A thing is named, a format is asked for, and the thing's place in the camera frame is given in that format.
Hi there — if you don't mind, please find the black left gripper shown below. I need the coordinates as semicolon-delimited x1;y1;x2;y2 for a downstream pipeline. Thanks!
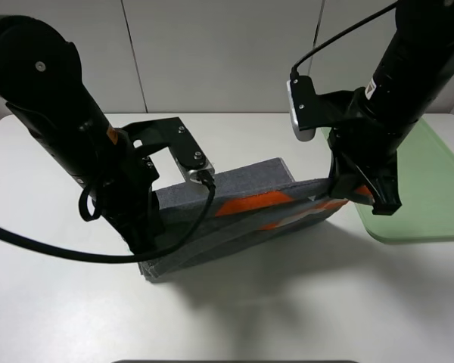
86;132;164;254

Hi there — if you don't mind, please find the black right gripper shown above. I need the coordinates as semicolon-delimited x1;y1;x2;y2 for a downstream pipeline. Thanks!
328;120;402;216

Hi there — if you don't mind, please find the grey towel with orange patches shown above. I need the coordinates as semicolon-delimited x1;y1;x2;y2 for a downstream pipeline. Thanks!
138;157;346;283

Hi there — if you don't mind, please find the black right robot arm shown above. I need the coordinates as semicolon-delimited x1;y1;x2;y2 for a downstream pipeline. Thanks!
323;1;454;216

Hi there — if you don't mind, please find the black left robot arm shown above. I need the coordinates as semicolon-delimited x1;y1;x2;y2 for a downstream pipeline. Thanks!
0;15;163;254

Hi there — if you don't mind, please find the light green plastic tray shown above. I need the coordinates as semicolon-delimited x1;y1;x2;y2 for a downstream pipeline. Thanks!
319;116;454;246

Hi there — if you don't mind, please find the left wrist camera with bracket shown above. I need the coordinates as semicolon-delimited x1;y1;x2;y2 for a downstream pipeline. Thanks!
122;117;215;186

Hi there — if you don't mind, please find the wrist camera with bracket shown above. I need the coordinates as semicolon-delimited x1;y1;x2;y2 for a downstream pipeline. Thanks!
287;76;365;142
122;117;215;186

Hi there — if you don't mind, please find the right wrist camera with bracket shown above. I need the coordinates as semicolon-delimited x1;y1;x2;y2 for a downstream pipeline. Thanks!
287;76;365;142

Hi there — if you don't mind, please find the black right camera cable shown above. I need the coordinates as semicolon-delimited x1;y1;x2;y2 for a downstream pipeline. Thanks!
289;0;399;82

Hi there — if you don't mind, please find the black camera cable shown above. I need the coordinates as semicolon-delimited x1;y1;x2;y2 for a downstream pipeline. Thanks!
289;0;399;82
0;170;217;265

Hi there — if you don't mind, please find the black left camera cable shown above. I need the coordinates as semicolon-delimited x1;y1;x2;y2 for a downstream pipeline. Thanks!
0;170;217;265

